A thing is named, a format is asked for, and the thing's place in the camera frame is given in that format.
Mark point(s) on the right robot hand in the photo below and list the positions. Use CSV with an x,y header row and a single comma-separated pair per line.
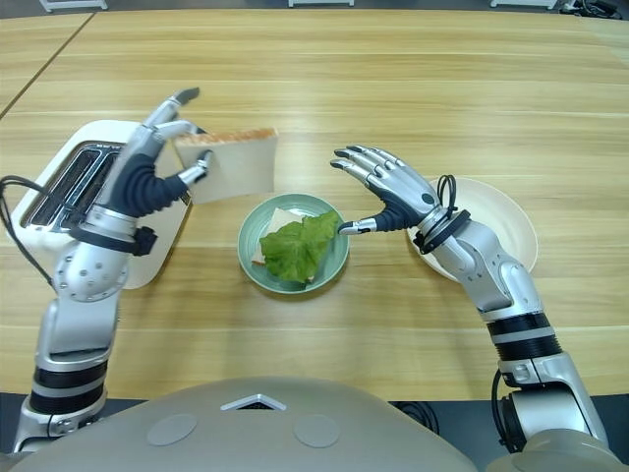
x,y
396,185

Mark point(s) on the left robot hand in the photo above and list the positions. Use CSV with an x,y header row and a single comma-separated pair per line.
x,y
137,183

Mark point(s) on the bread slice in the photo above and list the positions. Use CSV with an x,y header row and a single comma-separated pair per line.
x,y
231,169
273,231

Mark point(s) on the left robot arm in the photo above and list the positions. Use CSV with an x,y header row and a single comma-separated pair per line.
x,y
81,314

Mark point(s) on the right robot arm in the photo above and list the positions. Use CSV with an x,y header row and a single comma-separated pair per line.
x,y
511,319

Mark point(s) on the cream toaster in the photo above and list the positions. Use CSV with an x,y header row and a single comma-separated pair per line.
x,y
74,196

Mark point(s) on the cream plate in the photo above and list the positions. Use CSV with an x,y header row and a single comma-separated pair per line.
x,y
496,221

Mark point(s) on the green lettuce leaf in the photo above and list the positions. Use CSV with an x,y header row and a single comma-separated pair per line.
x,y
298,244

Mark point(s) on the green plate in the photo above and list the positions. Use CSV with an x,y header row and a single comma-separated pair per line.
x,y
294,244

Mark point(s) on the robot body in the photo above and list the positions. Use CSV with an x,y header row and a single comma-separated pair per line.
x,y
275,427

